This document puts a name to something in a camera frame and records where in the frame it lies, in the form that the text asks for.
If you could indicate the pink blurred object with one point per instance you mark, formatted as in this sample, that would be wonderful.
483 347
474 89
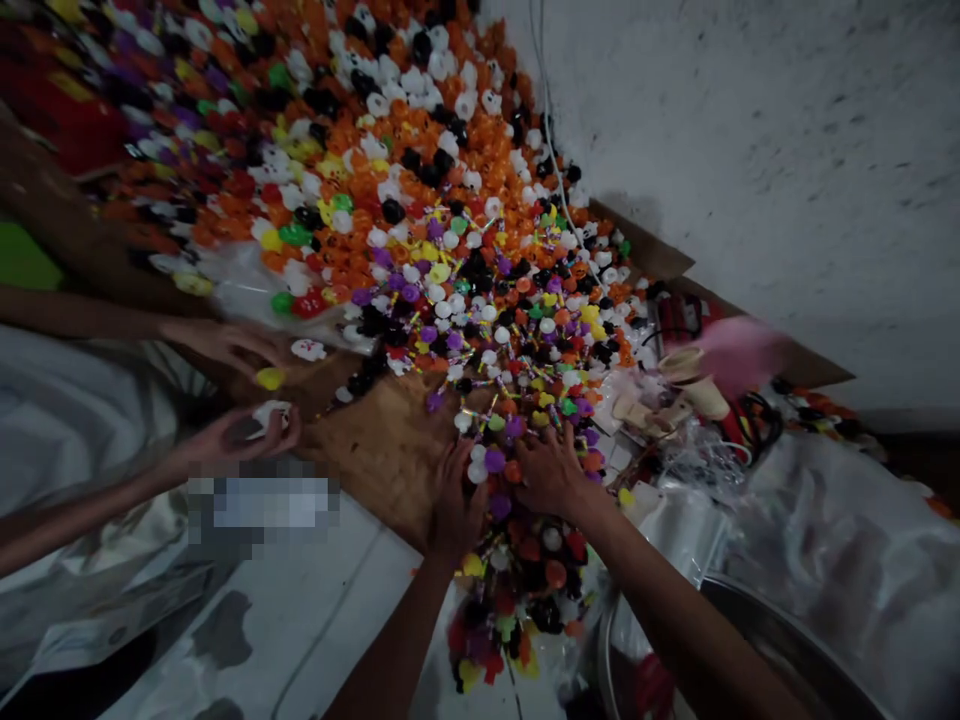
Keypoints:
742 354

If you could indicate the person's left hand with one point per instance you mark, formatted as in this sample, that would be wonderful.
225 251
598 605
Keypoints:
459 510

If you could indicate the white printed carton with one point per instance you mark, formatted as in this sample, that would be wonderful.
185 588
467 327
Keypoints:
112 626

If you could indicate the pile of colourful plastic toys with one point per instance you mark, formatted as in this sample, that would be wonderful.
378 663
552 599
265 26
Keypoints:
405 195

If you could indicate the green object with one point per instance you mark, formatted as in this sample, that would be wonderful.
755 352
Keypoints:
24 262

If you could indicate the clear plastic bag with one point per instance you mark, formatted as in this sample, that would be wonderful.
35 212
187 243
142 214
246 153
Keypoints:
847 540

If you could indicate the white ghost toy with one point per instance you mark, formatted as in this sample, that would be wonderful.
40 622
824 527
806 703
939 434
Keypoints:
307 349

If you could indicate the person's left fingers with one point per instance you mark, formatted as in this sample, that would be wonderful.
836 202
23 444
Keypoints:
455 469

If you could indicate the person's right hand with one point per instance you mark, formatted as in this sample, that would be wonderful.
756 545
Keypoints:
556 480

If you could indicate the metal bowl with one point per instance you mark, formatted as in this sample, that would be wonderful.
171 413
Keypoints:
757 660

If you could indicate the yellow plastic toy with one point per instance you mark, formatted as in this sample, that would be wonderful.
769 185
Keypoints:
268 377

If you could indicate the brown cardboard box flap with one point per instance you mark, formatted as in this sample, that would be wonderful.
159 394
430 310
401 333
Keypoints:
649 244

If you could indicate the person's right fingers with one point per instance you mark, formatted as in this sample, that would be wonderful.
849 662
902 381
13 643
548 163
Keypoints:
544 450

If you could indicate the red box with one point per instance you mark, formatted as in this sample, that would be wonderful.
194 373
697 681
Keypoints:
52 97

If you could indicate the brown cardboard sheet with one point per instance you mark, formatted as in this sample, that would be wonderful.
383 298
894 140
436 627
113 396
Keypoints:
382 450

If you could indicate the white plastic toy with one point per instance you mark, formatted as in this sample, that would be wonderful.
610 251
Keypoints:
268 418

